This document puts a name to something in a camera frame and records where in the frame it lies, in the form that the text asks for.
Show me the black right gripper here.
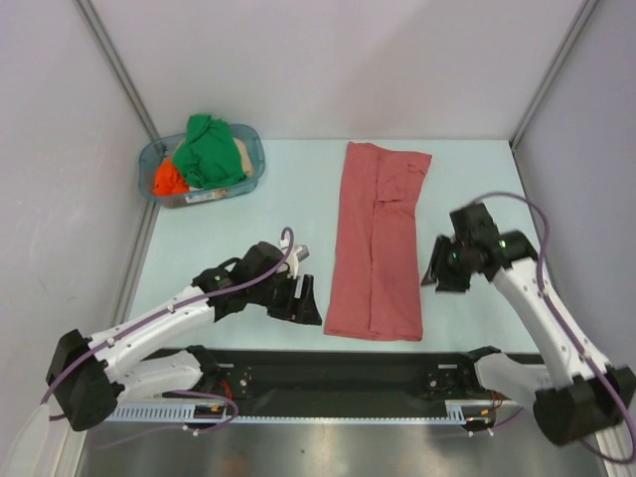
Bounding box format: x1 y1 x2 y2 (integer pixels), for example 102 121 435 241
419 235 474 295

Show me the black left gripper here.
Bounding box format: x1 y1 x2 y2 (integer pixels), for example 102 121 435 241
249 270 321 326

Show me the pink polo shirt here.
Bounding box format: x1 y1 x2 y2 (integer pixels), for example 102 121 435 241
325 142 432 342

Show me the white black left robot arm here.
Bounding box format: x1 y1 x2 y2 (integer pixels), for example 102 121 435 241
46 239 322 431

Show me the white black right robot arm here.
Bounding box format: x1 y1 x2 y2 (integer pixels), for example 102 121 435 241
422 201 635 446

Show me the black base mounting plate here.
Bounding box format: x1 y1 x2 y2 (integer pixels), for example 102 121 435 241
143 347 548 417

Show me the beige t shirt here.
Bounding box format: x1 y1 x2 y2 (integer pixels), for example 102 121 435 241
234 138 254 178

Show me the green t shirt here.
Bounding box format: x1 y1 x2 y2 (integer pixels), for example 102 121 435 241
172 114 246 190

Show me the orange t shirt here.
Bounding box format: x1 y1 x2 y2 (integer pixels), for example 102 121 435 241
152 157 190 196

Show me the clear blue plastic bin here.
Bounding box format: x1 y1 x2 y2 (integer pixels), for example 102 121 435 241
137 123 265 209

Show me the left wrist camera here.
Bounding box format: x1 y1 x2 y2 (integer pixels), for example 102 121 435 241
278 244 310 277

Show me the white slotted cable duct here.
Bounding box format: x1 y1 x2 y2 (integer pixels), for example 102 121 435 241
106 397 495 425

